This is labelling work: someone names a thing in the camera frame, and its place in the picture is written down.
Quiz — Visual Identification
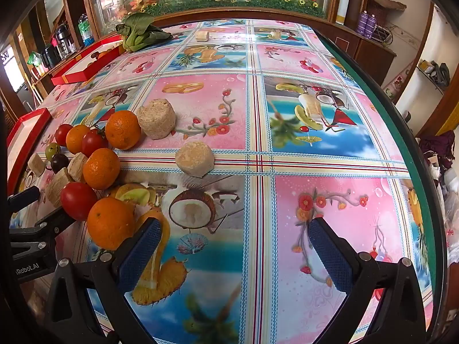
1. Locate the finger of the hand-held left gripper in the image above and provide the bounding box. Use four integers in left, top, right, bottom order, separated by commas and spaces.
8, 186, 41, 216
10, 206, 77, 255

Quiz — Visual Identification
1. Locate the green plastic water bottle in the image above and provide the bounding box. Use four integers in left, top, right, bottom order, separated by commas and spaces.
78, 13, 95, 46

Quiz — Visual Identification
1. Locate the green bok choy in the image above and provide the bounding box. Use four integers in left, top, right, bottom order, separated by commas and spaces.
115, 12, 173, 54

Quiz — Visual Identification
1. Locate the red cardboard box lid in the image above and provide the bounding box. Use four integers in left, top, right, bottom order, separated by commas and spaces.
51, 32, 126, 86

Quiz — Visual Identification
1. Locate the dark purple plum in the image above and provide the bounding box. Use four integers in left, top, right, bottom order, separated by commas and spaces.
50, 153, 70, 173

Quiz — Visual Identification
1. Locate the wicker basket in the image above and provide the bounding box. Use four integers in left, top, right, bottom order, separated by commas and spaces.
367, 0, 407, 26

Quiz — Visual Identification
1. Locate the red-rimmed white tray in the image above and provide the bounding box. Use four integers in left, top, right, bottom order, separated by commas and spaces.
6, 108, 52, 189

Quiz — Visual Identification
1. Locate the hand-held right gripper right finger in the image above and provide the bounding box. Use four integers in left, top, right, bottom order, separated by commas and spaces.
308, 217, 436, 344

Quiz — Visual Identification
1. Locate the printed plastic tablecloth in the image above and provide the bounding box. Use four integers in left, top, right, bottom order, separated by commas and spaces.
7, 19, 436, 344

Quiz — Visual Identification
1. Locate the red tomato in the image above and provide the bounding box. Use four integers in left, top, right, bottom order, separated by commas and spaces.
81, 129, 109, 157
60, 182, 98, 222
55, 124, 74, 147

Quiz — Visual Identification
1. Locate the purple cloth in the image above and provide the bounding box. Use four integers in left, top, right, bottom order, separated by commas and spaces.
419, 131, 456, 167

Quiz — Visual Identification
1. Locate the black kettle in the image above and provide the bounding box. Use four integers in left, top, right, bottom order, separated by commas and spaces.
40, 45, 61, 68

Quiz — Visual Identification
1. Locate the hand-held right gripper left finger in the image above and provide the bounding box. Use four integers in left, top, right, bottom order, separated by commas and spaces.
45, 218, 164, 344

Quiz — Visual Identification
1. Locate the silver and black thermos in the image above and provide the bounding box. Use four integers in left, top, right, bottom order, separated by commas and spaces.
54, 23, 72, 60

